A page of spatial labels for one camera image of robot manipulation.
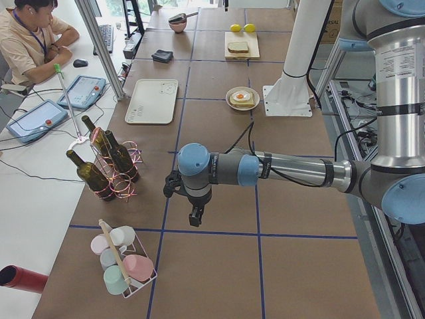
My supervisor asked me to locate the metal scoop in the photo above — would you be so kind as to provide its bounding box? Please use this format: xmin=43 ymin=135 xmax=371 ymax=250
xmin=168 ymin=12 xmax=199 ymax=24

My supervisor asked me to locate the wooden cutting board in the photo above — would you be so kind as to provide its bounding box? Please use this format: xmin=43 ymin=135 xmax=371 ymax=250
xmin=224 ymin=32 xmax=260 ymax=60

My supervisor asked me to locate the pink cup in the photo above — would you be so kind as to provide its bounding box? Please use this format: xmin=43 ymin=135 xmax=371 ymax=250
xmin=123 ymin=255 xmax=154 ymax=282

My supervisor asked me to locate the green wine bottle middle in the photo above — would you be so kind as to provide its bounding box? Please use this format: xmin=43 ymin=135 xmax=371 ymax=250
xmin=105 ymin=130 xmax=139 ymax=182

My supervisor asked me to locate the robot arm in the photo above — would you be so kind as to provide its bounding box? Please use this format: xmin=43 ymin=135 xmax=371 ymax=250
xmin=163 ymin=1 xmax=424 ymax=226

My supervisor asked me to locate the dark grey folded cloth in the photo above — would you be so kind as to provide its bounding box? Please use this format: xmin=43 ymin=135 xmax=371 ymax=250
xmin=151 ymin=49 xmax=173 ymax=63

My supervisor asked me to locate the cream serving tray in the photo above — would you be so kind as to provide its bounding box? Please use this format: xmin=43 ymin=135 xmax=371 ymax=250
xmin=125 ymin=79 xmax=179 ymax=124

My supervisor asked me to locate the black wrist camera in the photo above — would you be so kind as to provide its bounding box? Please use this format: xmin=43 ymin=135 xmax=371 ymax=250
xmin=163 ymin=170 xmax=187 ymax=198

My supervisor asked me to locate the red cylinder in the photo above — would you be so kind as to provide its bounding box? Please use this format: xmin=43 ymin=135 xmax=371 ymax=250
xmin=1 ymin=265 xmax=48 ymax=294

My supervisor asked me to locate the bread slice with fried egg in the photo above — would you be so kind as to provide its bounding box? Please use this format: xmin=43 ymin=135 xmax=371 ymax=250
xmin=229 ymin=90 xmax=255 ymax=108

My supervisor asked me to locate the teach pendant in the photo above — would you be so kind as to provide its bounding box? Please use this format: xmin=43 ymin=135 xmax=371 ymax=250
xmin=6 ymin=100 xmax=68 ymax=144
xmin=66 ymin=75 xmax=106 ymax=110

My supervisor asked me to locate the aluminium frame post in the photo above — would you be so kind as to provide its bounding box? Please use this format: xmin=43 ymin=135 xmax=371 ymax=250
xmin=75 ymin=0 xmax=125 ymax=101

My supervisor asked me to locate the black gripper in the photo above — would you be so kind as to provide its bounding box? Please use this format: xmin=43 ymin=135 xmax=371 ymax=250
xmin=185 ymin=185 xmax=212 ymax=227

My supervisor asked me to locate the pink bowl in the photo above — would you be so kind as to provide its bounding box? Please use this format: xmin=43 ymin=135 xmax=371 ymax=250
xmin=169 ymin=21 xmax=187 ymax=33

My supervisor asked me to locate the grey cup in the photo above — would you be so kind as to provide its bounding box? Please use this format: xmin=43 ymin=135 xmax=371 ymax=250
xmin=100 ymin=248 xmax=117 ymax=270

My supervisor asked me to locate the white plate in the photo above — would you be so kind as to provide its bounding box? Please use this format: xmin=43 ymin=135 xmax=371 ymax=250
xmin=225 ymin=86 xmax=260 ymax=111

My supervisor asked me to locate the black computer mouse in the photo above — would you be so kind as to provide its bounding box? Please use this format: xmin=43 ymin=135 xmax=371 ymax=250
xmin=73 ymin=58 xmax=88 ymax=68

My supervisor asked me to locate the plain bread slice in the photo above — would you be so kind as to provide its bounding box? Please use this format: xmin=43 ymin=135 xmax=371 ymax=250
xmin=227 ymin=41 xmax=249 ymax=54

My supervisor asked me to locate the white wire cup rack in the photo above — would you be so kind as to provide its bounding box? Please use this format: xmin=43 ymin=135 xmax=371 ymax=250
xmin=91 ymin=219 xmax=157 ymax=298

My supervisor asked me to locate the seated person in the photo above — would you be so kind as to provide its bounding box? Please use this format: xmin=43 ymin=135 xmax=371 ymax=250
xmin=1 ymin=1 xmax=80 ymax=86

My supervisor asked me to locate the metal rod green tip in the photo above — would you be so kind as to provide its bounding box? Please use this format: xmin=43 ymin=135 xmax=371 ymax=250
xmin=54 ymin=63 xmax=90 ymax=150

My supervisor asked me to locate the white cup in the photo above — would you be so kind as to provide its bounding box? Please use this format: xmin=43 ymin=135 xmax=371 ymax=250
xmin=109 ymin=225 xmax=135 ymax=246

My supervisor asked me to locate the lilac cup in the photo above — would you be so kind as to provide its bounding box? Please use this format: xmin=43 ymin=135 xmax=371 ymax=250
xmin=90 ymin=234 xmax=110 ymax=256

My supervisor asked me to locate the green wine bottle front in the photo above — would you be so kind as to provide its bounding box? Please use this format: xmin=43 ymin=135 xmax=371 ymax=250
xmin=66 ymin=150 xmax=116 ymax=201

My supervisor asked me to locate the green wine bottle back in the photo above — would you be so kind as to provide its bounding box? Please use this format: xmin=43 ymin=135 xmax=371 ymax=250
xmin=81 ymin=115 xmax=109 ymax=158

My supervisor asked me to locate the black keyboard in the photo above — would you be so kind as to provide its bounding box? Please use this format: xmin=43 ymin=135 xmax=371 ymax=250
xmin=98 ymin=25 xmax=114 ymax=53

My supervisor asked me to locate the teach pendant near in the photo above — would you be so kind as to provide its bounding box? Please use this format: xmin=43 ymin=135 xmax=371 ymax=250
xmin=6 ymin=100 xmax=68 ymax=144

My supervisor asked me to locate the green wine bottle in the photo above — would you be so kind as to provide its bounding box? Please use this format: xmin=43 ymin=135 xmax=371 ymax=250
xmin=81 ymin=115 xmax=109 ymax=158
xmin=66 ymin=150 xmax=116 ymax=201
xmin=105 ymin=130 xmax=139 ymax=182

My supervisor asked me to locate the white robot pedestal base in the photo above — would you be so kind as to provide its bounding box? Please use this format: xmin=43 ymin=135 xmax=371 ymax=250
xmin=263 ymin=0 xmax=333 ymax=117

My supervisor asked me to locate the teach pendant far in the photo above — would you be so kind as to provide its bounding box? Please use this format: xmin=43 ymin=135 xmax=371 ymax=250
xmin=66 ymin=75 xmax=106 ymax=110

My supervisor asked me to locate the mint green cup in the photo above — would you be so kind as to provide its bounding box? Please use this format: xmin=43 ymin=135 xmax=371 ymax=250
xmin=103 ymin=265 xmax=129 ymax=295

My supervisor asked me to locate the copper wire bottle rack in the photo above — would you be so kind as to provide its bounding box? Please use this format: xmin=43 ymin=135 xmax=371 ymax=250
xmin=90 ymin=127 xmax=143 ymax=200

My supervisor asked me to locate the yellow lemon left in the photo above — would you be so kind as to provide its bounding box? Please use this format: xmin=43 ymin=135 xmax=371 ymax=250
xmin=230 ymin=24 xmax=242 ymax=33

